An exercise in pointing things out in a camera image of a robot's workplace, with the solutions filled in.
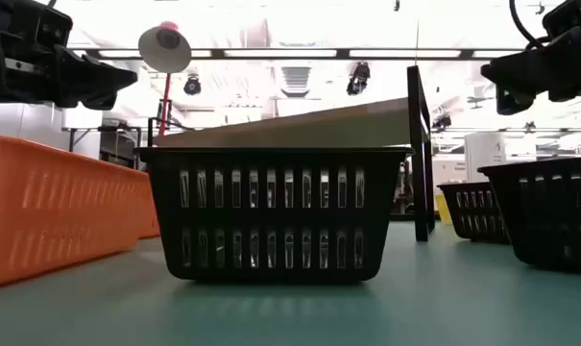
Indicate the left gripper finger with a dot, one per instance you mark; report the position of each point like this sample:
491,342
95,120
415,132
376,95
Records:
98,102
103,77

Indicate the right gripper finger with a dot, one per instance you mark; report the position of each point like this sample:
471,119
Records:
515,69
513,101

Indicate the black plastic basket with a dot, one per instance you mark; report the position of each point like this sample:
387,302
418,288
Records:
271,218
549,211
472,212

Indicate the yellow plastic basket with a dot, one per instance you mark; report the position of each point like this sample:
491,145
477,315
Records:
443,209

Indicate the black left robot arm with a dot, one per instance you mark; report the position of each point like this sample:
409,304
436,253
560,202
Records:
2,14

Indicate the wooden shelf with black legs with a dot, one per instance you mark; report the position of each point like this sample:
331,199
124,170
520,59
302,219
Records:
319,127

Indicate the black framed background table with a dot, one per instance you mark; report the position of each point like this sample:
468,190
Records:
107,129

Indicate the red desk lamp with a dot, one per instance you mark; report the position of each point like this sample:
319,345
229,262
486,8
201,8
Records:
155,53

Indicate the white cabinet with print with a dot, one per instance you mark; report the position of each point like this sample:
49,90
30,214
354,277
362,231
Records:
482,154

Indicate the ceiling air vent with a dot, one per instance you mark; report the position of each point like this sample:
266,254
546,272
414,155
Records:
296,79

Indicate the green table mat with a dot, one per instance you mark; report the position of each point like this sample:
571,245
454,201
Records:
415,312

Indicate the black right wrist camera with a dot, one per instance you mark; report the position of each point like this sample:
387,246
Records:
573,17

